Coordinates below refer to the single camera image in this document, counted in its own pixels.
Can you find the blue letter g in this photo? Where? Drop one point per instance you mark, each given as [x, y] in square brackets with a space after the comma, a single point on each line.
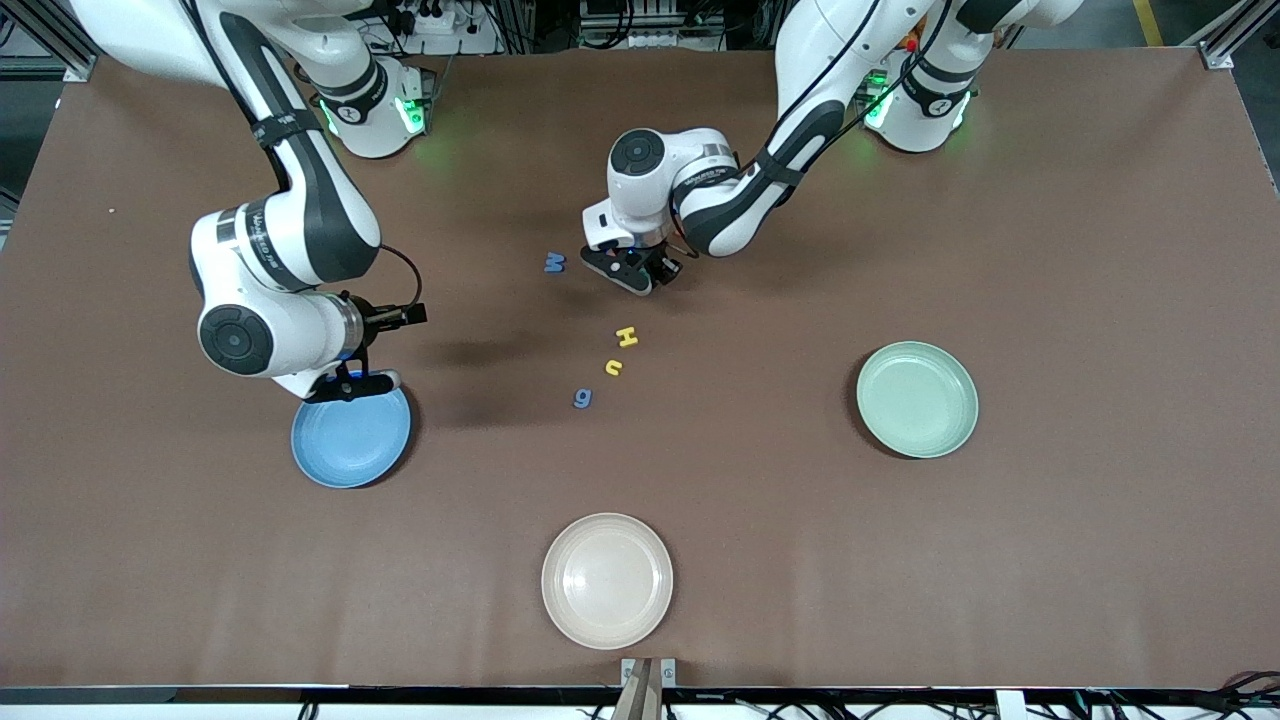
[582, 399]

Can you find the blue plate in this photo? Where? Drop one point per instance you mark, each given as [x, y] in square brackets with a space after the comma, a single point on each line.
[350, 445]

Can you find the blue letter M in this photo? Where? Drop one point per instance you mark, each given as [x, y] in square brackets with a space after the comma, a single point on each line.
[554, 262]

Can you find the yellow letter H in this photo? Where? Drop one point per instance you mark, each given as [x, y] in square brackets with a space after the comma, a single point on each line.
[626, 337]

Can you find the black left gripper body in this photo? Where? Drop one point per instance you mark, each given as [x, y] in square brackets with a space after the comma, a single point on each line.
[663, 266]

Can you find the aluminium frame profile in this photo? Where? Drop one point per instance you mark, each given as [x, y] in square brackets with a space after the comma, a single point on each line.
[1215, 55]
[75, 65]

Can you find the metal bracket with wooden strip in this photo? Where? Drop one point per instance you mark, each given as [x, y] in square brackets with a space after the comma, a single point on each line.
[632, 672]

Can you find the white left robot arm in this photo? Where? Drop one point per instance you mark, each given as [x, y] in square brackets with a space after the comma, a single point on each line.
[720, 200]

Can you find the green plate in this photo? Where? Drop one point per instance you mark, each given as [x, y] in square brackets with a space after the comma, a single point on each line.
[917, 400]

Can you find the white power strip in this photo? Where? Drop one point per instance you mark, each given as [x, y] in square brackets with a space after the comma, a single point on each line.
[435, 22]

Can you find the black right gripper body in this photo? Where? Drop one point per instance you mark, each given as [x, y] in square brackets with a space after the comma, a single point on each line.
[383, 319]

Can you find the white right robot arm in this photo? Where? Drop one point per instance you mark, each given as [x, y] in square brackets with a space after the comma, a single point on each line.
[300, 220]

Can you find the beige plate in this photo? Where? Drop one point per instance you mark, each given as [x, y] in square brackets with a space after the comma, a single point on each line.
[607, 580]

